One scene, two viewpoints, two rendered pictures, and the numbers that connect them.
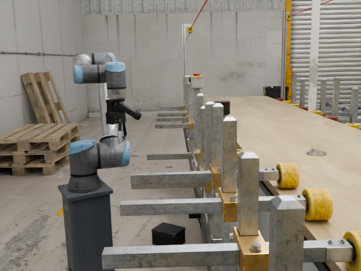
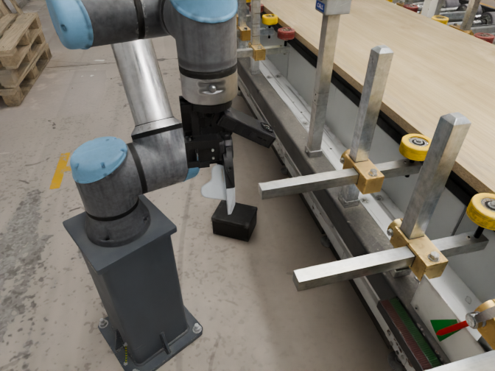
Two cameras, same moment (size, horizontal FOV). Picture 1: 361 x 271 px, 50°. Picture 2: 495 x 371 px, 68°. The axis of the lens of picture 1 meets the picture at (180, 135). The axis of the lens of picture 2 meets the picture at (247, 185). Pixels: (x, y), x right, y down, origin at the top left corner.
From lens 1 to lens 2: 1.31 m
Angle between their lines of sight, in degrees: 30
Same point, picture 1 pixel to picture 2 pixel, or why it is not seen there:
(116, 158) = (177, 174)
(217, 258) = not seen: outside the picture
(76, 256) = (129, 331)
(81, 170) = (110, 210)
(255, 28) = not seen: outside the picture
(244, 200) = not seen: outside the picture
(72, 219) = (113, 292)
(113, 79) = (206, 47)
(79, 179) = (109, 224)
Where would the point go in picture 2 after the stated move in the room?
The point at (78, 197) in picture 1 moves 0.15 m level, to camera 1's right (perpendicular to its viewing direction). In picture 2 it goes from (116, 260) to (171, 251)
